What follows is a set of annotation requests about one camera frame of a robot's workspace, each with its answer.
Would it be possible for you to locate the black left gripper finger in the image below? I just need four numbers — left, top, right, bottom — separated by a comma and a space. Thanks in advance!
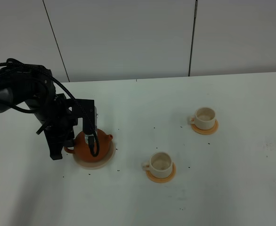
46, 134, 64, 160

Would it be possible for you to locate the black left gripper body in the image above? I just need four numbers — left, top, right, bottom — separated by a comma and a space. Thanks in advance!
36, 94, 78, 147

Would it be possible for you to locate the brown clay teapot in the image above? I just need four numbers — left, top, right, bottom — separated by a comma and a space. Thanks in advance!
64, 129, 113, 162

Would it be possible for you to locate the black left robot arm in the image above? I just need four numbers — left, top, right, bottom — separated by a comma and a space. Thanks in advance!
0, 65, 77, 160

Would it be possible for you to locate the beige round teapot saucer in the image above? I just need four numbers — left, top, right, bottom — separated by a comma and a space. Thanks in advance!
73, 141, 116, 170

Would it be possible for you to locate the orange coaster near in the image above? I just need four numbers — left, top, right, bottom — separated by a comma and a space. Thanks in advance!
146, 163, 176, 183

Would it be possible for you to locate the orange coaster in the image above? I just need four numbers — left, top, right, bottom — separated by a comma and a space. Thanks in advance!
146, 163, 176, 183
191, 120, 219, 135

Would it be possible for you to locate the white teacup near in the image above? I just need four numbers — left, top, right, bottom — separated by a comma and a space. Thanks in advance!
141, 152, 173, 179

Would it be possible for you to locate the white teacup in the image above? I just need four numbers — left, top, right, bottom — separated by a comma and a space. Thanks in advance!
188, 107, 216, 130
141, 152, 173, 179

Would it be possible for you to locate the orange coaster far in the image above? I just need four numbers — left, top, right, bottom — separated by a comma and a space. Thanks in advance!
191, 120, 219, 135

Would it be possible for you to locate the white teacup far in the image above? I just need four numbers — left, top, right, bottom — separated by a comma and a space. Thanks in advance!
188, 107, 216, 130

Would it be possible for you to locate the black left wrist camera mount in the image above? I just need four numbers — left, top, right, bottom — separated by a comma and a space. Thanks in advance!
66, 99, 97, 137

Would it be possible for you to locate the black braided cable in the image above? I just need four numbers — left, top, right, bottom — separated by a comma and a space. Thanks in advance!
0, 58, 100, 158

